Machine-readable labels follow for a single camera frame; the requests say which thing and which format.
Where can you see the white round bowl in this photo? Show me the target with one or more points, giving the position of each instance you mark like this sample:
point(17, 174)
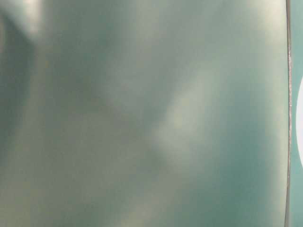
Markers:
point(299, 122)

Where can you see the green table mat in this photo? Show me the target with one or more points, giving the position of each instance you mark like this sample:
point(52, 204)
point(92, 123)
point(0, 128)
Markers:
point(144, 113)

